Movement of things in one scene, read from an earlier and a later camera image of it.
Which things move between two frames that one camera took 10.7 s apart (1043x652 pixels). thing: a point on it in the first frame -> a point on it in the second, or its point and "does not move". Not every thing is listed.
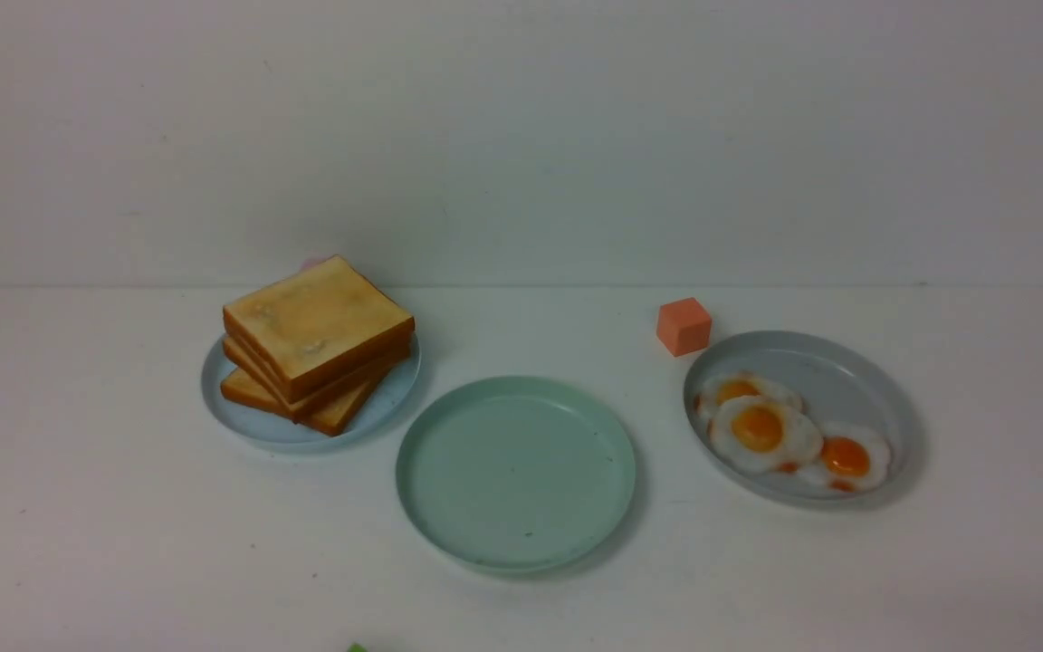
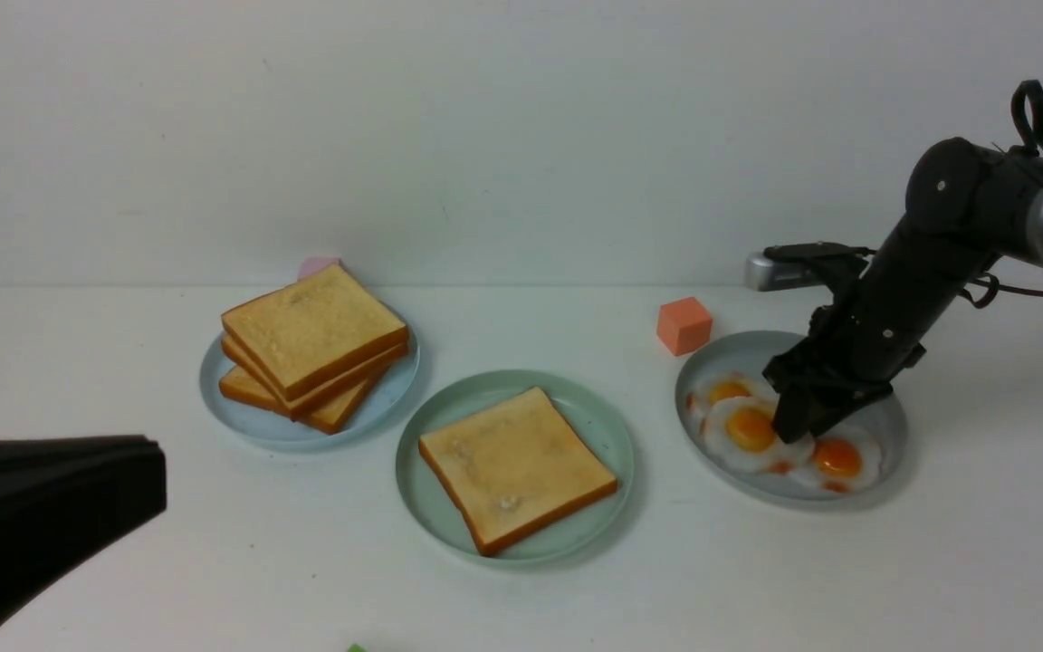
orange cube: (684, 326) does not move
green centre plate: (518, 474) does not move
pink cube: (311, 262) does not move
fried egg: (758, 435) does not move
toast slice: (233, 349) -> (314, 330)
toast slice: (307, 329) -> (514, 468)
